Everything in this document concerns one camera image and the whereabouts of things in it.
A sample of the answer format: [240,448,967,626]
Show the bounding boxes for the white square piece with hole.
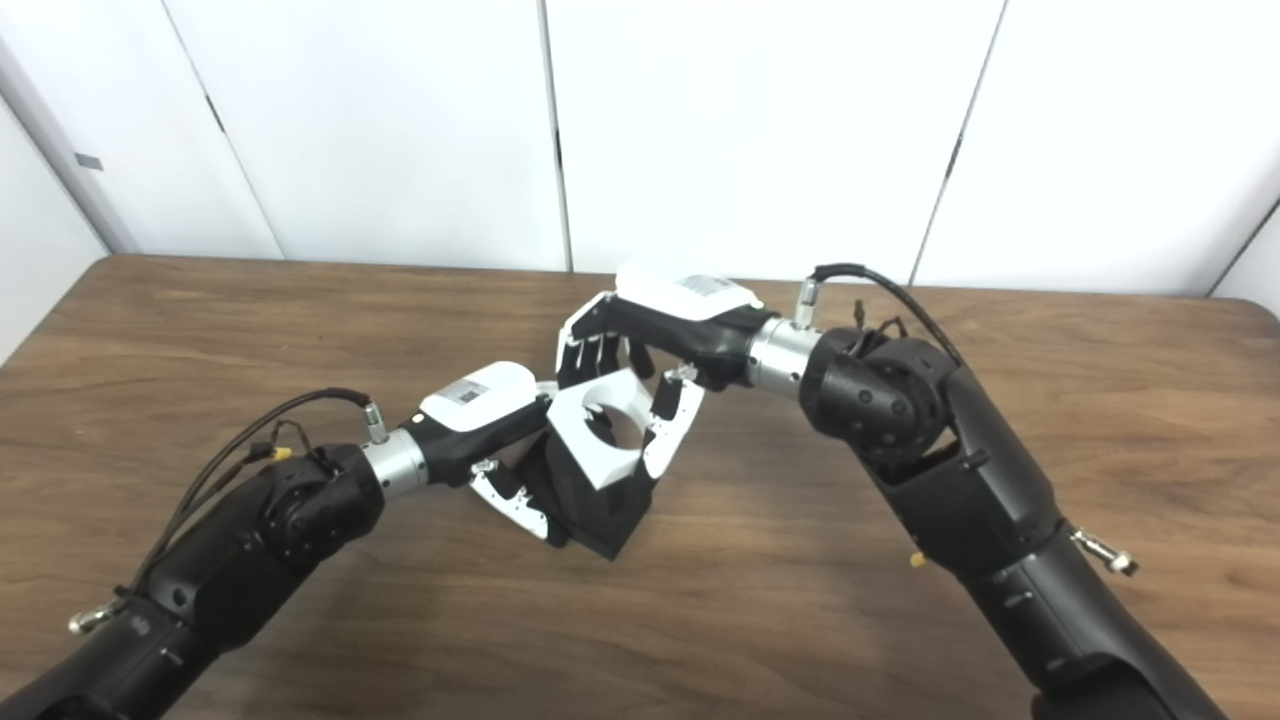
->
[545,368,666,491]

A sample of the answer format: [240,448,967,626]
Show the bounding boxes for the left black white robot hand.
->
[405,362,571,549]

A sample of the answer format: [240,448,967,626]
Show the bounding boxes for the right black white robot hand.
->
[555,262,781,481]

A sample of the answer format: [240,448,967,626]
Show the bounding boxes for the black peg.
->
[515,430,656,561]

